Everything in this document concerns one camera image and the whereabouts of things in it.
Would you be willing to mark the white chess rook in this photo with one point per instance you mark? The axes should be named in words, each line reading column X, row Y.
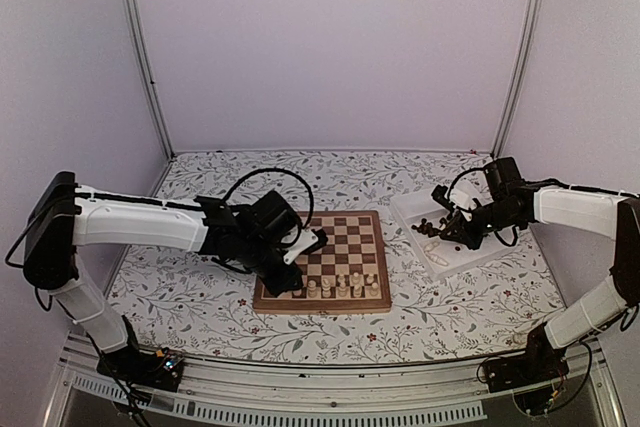
column 374, row 289

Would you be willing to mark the floral table mat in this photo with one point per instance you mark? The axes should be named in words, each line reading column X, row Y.
column 187, row 302

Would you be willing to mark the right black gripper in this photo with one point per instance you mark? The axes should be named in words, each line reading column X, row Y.
column 462, row 233

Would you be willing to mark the white chess queen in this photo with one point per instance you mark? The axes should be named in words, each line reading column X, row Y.
column 312, row 289

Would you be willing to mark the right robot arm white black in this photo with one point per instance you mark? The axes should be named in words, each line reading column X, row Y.
column 593, row 229

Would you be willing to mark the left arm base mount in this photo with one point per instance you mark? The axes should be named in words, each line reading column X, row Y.
column 160, row 370

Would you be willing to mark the aluminium frame post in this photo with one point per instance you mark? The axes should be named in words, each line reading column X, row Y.
column 526, row 42
column 149, row 85

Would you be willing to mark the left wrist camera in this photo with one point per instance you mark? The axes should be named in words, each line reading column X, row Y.
column 310, row 240

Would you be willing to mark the left aluminium frame post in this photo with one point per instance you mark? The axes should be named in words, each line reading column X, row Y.
column 149, row 85

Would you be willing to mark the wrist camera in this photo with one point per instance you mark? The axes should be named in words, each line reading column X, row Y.
column 310, row 240
column 463, row 197

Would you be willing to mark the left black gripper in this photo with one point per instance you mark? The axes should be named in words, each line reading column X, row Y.
column 288, row 283

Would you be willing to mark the wooden chess board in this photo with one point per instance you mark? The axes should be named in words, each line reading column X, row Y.
column 355, row 244

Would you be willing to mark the front aluminium rail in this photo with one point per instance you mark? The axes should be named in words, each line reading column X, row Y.
column 228, row 392

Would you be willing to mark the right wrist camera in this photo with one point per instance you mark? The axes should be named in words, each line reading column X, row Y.
column 463, row 197

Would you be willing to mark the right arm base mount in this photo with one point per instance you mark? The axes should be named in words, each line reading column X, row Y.
column 525, row 372

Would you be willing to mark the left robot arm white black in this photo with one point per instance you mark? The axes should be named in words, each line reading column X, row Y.
column 69, row 215

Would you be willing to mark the right aluminium frame post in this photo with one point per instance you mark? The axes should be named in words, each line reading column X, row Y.
column 526, row 42

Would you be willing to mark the pile of dark chess pieces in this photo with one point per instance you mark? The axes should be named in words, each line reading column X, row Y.
column 427, row 229

